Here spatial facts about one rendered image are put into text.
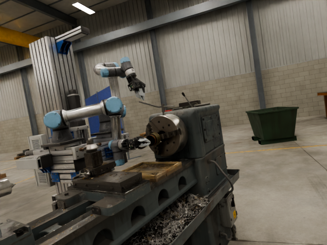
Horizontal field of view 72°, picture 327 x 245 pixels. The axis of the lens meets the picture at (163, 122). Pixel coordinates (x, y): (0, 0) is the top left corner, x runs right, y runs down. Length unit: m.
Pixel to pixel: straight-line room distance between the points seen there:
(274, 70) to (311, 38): 1.93
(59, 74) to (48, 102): 0.26
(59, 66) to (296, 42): 10.95
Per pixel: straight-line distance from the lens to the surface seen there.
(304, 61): 12.02
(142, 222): 1.31
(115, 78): 2.22
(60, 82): 2.12
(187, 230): 1.43
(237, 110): 11.64
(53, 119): 1.67
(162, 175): 1.38
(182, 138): 1.64
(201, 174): 1.80
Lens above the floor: 1.27
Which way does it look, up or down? 3 degrees down
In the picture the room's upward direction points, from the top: 9 degrees counter-clockwise
